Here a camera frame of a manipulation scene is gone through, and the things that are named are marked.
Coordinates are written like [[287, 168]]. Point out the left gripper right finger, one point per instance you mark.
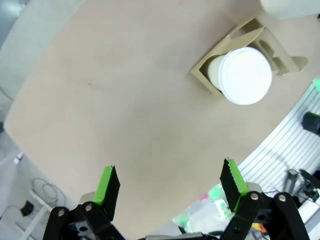
[[233, 185]]

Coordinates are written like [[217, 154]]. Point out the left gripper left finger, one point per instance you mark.
[[106, 195]]

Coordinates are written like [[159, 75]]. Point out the white lidded paper cup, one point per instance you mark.
[[246, 75]]

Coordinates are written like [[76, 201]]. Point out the brown cardboard cup carrier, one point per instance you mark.
[[252, 32]]

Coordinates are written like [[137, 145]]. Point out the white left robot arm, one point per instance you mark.
[[290, 8]]

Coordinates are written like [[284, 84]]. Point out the clear plastic bag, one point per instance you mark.
[[207, 207]]

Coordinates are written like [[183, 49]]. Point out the black cylinder object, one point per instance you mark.
[[311, 123]]

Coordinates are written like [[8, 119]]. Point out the white table frame leg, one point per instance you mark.
[[35, 215]]

